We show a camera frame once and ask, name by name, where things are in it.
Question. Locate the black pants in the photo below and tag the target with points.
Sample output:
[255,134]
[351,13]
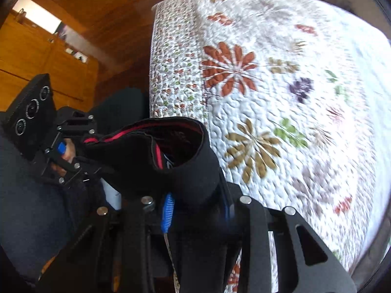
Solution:
[172,157]

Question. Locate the wooden cabinet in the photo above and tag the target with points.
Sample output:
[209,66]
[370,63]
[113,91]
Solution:
[28,50]

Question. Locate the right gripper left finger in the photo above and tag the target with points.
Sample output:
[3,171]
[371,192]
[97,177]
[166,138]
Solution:
[117,251]

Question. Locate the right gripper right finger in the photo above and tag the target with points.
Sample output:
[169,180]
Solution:
[264,235]

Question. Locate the person's left hand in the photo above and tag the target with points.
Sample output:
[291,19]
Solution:
[69,155]

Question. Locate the floral quilted bedspread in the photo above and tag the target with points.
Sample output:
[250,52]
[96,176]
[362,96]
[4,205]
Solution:
[295,95]

